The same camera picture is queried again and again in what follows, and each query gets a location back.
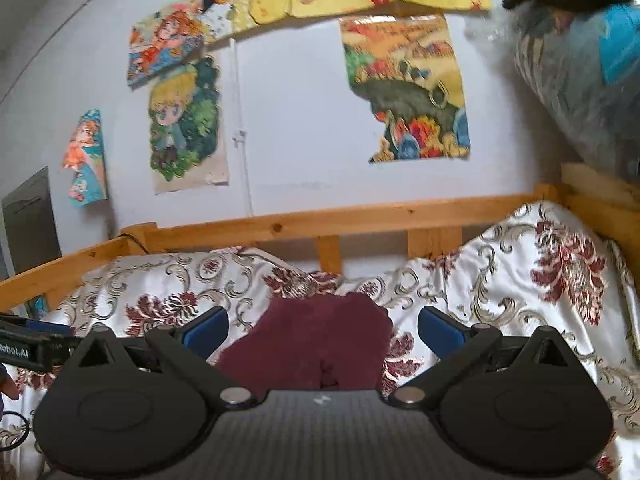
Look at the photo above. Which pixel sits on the dark wall panel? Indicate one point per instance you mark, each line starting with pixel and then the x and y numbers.
pixel 29 223

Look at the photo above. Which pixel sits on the red haired anime poster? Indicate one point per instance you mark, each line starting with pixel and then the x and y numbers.
pixel 164 39

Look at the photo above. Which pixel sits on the wooden bed frame rail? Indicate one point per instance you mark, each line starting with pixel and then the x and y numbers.
pixel 610 207

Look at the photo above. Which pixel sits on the maroon knit garment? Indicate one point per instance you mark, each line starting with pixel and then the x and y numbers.
pixel 324 342

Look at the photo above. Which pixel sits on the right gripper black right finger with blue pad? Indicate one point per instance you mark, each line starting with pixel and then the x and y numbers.
pixel 465 352

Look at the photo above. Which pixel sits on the white floral bedspread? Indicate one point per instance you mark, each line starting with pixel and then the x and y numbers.
pixel 539 265

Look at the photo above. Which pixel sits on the blonde anime girl poster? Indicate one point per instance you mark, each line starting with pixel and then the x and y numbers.
pixel 186 138

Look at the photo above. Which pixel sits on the grey blue bundled bedding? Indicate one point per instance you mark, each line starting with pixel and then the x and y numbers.
pixel 585 70

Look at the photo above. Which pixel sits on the orange haired girl poster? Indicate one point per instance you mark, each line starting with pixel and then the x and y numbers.
pixel 85 156

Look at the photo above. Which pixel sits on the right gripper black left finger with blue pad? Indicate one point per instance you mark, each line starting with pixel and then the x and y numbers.
pixel 166 365

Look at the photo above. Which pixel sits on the landscape painting poster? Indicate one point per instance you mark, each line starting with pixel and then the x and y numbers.
pixel 406 69

